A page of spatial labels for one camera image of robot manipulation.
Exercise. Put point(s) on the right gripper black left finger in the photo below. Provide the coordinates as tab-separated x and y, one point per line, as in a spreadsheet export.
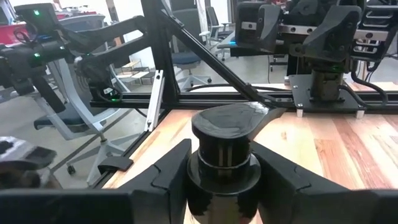
140	199

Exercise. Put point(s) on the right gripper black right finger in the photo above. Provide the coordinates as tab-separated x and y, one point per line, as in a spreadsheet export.
295	199

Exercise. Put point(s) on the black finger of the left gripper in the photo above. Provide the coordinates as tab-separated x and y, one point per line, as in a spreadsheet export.
264	28
335	37

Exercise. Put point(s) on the clear pump soap bottle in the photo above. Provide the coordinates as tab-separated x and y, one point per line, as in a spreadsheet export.
224	124

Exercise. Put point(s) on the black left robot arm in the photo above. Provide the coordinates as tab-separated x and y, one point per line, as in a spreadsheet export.
326	84

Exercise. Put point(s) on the black background robot arm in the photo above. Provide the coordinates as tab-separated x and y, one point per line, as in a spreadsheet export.
31	59

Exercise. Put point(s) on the black edge clamp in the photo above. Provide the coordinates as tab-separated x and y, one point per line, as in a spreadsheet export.
115	163

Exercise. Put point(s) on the grey office chair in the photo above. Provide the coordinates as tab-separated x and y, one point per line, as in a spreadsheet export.
213	18
79	102

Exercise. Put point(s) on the blue seat office chair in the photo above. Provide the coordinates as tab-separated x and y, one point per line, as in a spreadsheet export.
186	58

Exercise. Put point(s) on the silver aluminium bar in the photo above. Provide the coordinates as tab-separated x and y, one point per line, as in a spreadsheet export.
154	99

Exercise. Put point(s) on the wooden side table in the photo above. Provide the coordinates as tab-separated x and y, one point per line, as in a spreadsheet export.
136	74

